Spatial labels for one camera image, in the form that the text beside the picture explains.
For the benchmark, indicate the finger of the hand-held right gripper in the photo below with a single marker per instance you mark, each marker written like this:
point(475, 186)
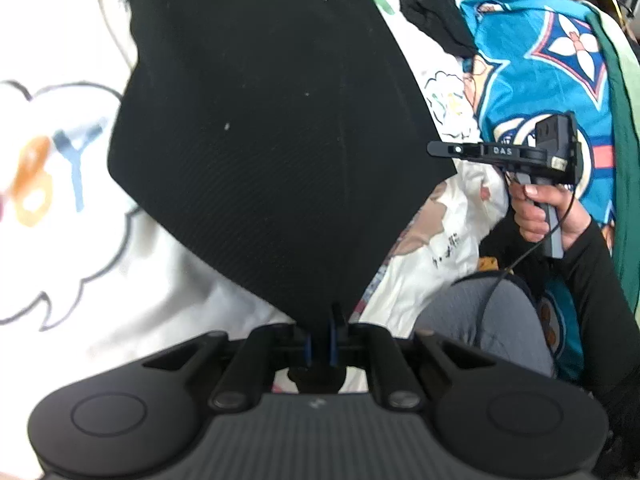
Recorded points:
point(455, 150)

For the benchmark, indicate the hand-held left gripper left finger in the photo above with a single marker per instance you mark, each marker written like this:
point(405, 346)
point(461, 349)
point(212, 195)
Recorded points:
point(308, 347)

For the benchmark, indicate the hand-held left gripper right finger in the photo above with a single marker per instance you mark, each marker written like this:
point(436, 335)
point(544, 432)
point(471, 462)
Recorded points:
point(332, 347)

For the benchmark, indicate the black bear-print garment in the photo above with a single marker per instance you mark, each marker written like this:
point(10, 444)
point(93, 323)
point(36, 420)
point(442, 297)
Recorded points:
point(275, 135)

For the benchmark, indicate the person's right forearm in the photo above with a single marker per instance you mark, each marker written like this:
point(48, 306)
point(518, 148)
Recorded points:
point(600, 300)

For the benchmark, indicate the person's right hand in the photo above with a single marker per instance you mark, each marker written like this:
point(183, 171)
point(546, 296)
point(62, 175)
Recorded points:
point(530, 215)

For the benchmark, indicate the blue printed blanket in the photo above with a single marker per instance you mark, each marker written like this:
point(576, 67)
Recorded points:
point(540, 85)

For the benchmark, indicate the green cloth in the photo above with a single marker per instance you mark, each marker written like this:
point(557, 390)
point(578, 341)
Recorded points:
point(627, 160)

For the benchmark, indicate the person's grey-trousered leg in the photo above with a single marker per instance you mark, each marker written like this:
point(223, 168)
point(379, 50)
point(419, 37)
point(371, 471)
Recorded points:
point(475, 320)

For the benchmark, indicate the folded black sweatpants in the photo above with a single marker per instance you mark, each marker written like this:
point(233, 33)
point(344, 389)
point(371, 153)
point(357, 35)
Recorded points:
point(430, 5)

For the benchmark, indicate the cream printed bedsheet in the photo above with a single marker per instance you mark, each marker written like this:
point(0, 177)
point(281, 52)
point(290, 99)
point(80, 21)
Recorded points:
point(75, 260)

